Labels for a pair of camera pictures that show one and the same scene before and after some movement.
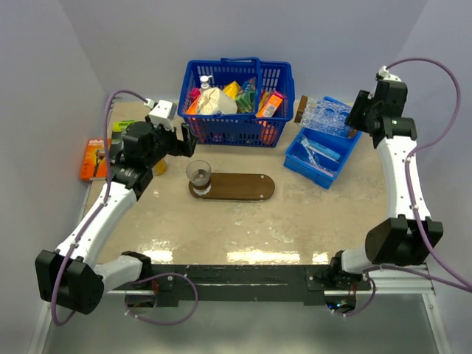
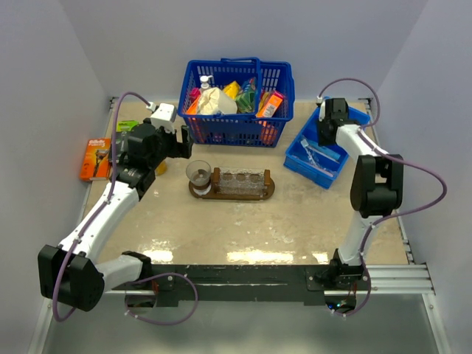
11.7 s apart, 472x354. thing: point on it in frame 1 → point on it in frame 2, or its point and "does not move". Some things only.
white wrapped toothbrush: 304,142 does not move
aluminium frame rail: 393,281 does not move
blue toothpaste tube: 323,149 does not move
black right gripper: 362,99 → 323,141
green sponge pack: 245,100 does not move
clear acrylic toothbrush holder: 324,116 → 241,181
